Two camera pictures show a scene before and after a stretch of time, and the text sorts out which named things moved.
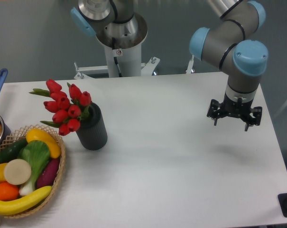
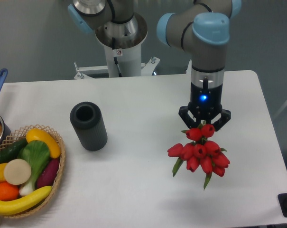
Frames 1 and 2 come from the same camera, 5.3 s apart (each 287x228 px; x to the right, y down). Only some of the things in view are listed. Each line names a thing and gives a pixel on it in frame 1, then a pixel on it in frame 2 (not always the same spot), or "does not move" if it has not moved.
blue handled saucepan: (1, 129) does not move
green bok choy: (37, 153) does not move
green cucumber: (8, 152) does not move
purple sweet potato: (47, 174) does not move
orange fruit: (5, 192) does not move
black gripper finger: (214, 105) -> (189, 121)
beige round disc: (17, 172) does not move
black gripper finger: (257, 111) -> (226, 117)
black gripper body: (241, 109) -> (204, 103)
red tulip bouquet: (67, 114) -> (208, 155)
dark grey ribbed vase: (92, 133) does not move
